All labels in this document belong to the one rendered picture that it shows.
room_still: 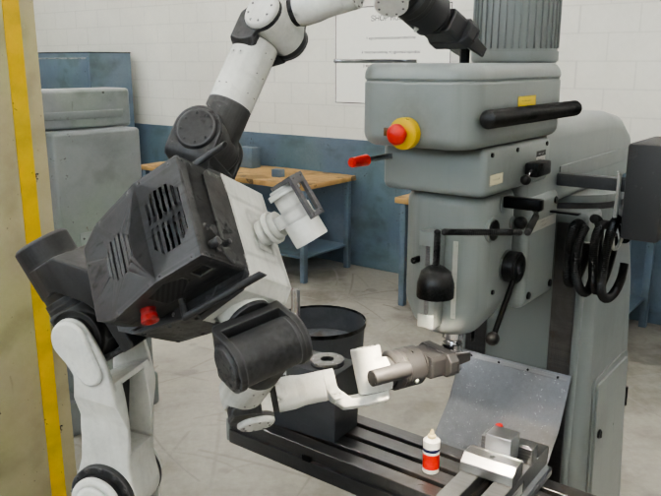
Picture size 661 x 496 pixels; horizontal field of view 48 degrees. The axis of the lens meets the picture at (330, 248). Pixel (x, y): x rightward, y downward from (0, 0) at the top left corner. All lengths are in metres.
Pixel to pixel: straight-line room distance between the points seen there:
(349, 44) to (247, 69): 5.47
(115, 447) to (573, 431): 1.19
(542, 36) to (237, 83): 0.69
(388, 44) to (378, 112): 5.27
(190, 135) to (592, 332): 1.17
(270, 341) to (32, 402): 1.92
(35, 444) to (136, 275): 1.92
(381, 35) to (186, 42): 2.51
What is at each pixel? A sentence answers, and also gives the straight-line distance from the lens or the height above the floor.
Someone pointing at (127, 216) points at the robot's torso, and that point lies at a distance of 1.35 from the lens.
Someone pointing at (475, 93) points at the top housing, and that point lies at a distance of 1.41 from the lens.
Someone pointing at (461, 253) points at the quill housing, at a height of 1.51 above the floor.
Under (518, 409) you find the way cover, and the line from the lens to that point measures 2.09.
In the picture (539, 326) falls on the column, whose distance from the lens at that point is 2.06.
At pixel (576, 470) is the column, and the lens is 2.20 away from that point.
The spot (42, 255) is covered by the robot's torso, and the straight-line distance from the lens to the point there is 1.57.
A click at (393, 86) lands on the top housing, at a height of 1.85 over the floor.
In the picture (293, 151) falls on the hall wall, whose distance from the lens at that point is 7.42.
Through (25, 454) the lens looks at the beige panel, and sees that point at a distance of 3.15.
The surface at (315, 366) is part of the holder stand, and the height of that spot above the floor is 1.13.
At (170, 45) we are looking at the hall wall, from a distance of 8.62.
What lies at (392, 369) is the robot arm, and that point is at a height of 1.27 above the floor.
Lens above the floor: 1.89
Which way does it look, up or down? 14 degrees down
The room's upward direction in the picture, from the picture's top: straight up
